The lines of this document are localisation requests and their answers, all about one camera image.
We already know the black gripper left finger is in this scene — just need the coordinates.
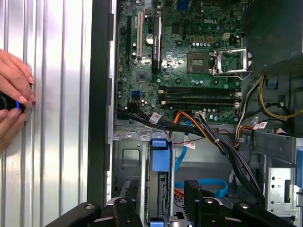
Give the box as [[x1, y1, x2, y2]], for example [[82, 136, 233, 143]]
[[45, 179, 144, 227]]

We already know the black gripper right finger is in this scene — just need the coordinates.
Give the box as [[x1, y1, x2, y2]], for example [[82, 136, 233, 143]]
[[184, 179, 298, 227]]

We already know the hard disk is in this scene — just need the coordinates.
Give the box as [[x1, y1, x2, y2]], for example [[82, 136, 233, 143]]
[[146, 138, 176, 227]]

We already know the round black blue-ringed tool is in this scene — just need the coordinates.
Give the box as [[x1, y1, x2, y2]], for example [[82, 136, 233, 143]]
[[0, 91, 26, 114]]

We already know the metal disk bay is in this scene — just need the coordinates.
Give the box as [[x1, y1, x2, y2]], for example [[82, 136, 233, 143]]
[[112, 129, 177, 227]]

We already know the person's hand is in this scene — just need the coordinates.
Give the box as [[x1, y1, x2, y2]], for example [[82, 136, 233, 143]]
[[0, 48, 36, 152]]

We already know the metal optical drive bay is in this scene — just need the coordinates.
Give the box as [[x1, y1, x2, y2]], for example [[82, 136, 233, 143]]
[[250, 131, 303, 227]]

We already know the blue plastic latch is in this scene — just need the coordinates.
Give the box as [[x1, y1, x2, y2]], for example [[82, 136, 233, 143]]
[[295, 148, 303, 190]]

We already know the black RAM slot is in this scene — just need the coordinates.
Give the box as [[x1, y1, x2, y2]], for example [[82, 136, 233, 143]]
[[158, 86, 241, 92], [164, 91, 241, 96], [158, 96, 241, 102], [160, 101, 241, 107]]

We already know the black open PC case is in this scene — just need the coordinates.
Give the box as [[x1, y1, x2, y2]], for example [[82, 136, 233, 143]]
[[87, 0, 303, 227]]

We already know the green motherboard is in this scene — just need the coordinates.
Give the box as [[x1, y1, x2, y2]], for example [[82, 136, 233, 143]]
[[116, 0, 244, 125]]

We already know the CPU socket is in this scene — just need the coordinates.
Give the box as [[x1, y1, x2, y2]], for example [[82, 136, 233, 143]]
[[187, 51, 211, 74]]

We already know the metal socket cover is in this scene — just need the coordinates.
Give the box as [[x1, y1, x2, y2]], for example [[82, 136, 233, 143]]
[[212, 48, 253, 78]]

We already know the black graphics card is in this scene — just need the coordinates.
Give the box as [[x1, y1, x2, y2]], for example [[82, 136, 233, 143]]
[[151, 14, 164, 75]]

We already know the black expansion slot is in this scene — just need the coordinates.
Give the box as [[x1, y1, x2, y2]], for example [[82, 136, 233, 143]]
[[126, 15, 133, 63]]

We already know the white expansion slot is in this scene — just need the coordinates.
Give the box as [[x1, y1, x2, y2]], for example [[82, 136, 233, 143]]
[[136, 11, 144, 60]]

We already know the grey metal power supply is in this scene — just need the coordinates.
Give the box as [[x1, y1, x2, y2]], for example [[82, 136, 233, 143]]
[[242, 0, 303, 76]]

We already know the light blue flat wire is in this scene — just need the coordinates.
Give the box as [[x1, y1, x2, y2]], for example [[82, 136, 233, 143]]
[[175, 178, 229, 198], [174, 119, 192, 166]]

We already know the orange power wire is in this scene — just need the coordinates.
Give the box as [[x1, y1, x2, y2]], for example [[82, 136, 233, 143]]
[[174, 188, 190, 201]]

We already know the black cable bundle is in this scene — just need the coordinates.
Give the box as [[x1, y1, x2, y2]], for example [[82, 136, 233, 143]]
[[116, 103, 266, 206]]

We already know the orange yellow wire bundle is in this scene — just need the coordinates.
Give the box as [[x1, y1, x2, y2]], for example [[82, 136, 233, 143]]
[[174, 111, 218, 145]]

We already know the thin wire locking lever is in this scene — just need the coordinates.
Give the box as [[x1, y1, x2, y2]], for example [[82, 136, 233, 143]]
[[212, 70, 253, 80]]

